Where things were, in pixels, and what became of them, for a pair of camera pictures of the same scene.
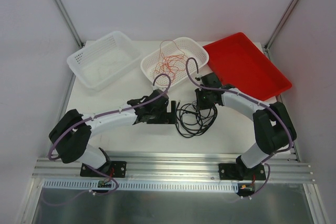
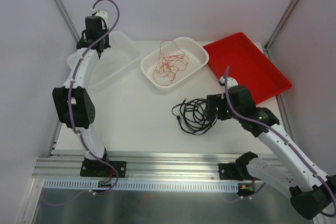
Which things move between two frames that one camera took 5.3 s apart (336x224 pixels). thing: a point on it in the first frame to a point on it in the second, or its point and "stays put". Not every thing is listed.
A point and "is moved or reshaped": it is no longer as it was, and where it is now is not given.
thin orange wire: [172, 60] stays put
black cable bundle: [190, 121] is moved or reshaped
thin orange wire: [170, 64] stays put
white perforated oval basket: [171, 62] stays put
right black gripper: [199, 99] to [210, 106]
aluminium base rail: [287, 168] stays put
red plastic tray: [242, 67] stays put
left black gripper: [172, 112] to [85, 43]
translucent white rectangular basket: [99, 63] stays put
